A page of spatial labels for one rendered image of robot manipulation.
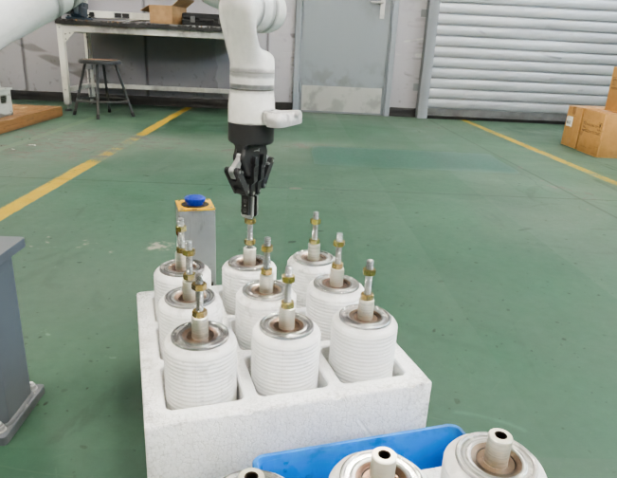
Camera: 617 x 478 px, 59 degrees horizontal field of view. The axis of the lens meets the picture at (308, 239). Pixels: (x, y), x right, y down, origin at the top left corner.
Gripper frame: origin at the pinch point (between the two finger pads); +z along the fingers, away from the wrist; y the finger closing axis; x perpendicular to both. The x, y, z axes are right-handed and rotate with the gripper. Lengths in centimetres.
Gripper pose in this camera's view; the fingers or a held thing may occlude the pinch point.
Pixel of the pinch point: (249, 205)
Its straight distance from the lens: 93.0
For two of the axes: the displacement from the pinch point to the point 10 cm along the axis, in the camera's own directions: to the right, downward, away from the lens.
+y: -4.1, 2.9, -8.7
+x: 9.1, 1.8, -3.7
